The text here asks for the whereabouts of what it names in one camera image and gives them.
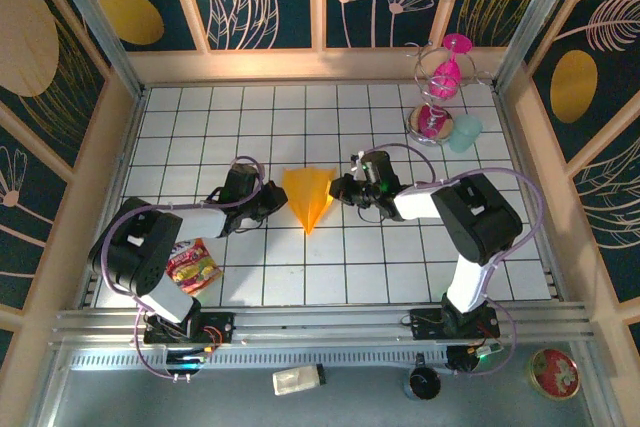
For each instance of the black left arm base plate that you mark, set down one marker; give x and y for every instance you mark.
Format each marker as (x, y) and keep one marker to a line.
(220, 327)

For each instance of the yellow paper sheet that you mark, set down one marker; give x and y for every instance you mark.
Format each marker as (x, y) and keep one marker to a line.
(307, 197)

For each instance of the red round tin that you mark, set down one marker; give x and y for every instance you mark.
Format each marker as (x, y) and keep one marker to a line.
(554, 373)

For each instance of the clear jar with black lid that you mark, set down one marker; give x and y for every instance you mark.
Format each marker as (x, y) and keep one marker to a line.
(297, 380)

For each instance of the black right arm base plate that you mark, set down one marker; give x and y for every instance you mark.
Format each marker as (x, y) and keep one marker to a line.
(425, 324)

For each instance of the aluminium mounting rail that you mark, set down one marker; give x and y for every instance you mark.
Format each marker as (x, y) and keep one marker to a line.
(320, 324)

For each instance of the pink wine glass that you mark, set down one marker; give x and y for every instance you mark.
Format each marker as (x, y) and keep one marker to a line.
(445, 77)

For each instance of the aluminium frame post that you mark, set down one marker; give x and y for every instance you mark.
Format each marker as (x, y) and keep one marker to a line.
(97, 22)
(539, 22)

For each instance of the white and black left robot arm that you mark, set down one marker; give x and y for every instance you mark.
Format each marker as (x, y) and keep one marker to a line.
(200, 222)

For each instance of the teal plastic cup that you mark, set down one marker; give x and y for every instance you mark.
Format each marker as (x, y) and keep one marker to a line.
(465, 134)

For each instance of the colourful snack bag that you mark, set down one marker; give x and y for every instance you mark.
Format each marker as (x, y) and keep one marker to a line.
(195, 269)

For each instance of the black round cap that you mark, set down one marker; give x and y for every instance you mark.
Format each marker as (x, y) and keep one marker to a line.
(422, 382)

